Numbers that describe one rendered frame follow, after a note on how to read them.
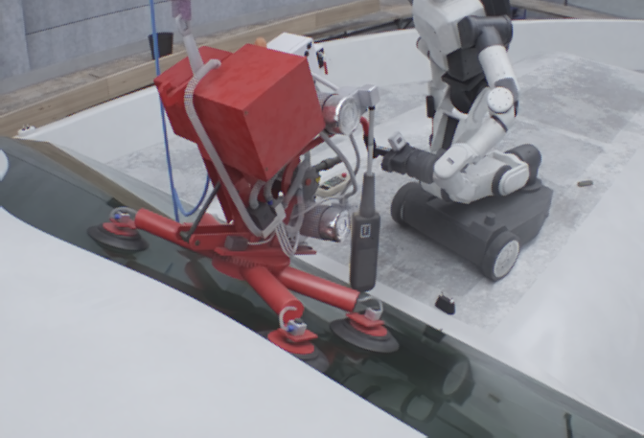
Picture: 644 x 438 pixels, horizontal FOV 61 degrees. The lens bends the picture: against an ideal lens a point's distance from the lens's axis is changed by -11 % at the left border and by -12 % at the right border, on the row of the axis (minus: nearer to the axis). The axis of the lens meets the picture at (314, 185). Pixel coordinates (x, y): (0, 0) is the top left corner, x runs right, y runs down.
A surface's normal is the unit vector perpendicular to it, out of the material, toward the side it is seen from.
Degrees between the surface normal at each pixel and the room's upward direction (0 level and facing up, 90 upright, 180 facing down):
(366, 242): 90
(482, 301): 0
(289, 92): 90
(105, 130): 90
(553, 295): 8
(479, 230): 45
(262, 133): 90
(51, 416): 21
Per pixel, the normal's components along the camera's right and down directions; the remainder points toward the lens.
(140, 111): 0.70, 0.34
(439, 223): -0.80, 0.28
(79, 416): 0.27, -0.94
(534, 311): 0.07, -0.85
